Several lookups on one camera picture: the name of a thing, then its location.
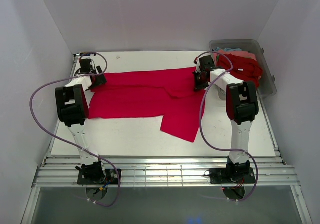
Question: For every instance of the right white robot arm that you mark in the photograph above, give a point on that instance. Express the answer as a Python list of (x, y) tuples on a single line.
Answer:
[(241, 108)]

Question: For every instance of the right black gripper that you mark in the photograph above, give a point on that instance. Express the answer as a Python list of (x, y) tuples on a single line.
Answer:
[(197, 86)]

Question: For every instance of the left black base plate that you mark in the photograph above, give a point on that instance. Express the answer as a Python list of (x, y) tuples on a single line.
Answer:
[(99, 177)]

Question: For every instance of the aluminium frame rails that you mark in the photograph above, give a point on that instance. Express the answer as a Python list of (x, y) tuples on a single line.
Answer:
[(164, 172)]

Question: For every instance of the pink shirt in bin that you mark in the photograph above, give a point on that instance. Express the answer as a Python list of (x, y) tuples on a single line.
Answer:
[(239, 53)]

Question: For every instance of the light blue shirt in bin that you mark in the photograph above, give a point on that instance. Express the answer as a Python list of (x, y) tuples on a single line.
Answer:
[(217, 49)]

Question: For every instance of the crimson red t shirt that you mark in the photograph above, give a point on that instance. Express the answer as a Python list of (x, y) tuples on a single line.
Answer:
[(165, 93)]

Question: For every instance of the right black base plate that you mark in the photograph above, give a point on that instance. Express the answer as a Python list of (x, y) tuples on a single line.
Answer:
[(221, 176)]

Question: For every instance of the blue label sticker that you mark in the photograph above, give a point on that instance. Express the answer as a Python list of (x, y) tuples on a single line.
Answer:
[(87, 54)]

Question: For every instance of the clear plastic bin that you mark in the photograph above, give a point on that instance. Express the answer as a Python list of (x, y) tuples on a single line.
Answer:
[(267, 86)]

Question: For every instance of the folded red shirt in bin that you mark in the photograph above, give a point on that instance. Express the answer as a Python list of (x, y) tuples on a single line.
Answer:
[(245, 69)]

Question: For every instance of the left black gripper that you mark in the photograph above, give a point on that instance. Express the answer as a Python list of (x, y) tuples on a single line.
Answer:
[(100, 80)]

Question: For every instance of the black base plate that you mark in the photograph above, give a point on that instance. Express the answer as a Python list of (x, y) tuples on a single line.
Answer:
[(99, 177), (221, 176)]

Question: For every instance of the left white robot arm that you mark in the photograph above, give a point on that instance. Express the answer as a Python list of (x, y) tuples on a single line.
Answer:
[(73, 111)]

